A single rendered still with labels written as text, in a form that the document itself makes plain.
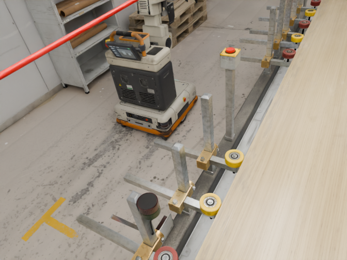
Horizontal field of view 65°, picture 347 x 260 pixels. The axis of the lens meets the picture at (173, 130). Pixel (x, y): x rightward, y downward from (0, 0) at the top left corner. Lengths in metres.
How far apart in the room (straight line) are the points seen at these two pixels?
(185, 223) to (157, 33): 1.80
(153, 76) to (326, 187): 1.59
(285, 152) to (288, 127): 0.17
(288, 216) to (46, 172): 2.21
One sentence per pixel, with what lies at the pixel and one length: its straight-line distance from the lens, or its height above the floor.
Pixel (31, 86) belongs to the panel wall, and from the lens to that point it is 3.71.
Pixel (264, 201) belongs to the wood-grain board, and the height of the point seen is 0.90.
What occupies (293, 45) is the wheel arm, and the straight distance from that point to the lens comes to 2.23.
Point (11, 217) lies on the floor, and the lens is 2.62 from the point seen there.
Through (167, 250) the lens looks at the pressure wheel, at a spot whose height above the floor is 0.91.
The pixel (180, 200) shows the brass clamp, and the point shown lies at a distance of 1.11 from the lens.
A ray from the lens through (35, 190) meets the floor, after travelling 2.69.
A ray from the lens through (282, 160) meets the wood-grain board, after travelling 1.21.
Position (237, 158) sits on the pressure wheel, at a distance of 1.19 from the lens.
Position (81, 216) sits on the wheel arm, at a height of 0.86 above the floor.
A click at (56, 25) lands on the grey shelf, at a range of 3.38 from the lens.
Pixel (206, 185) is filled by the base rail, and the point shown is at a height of 0.70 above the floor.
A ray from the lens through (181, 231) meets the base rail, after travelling 1.23.
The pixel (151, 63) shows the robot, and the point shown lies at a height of 0.77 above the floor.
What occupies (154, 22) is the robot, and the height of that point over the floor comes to 0.95.
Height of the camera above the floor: 1.78
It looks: 41 degrees down
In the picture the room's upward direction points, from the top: 10 degrees counter-clockwise
